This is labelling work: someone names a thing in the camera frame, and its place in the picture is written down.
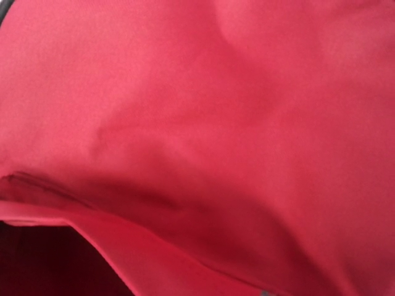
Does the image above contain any red student backpack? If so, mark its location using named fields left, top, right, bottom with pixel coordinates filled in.
left=1, top=1, right=394, bottom=295

